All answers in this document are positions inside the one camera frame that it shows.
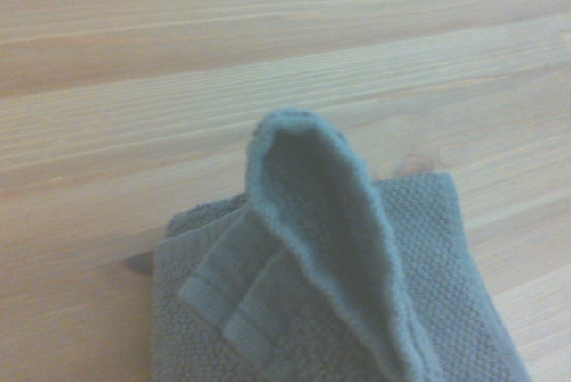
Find teal terry cloth towel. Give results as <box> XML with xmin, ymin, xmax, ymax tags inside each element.
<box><xmin>152</xmin><ymin>107</ymin><xmax>534</xmax><ymax>382</ymax></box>

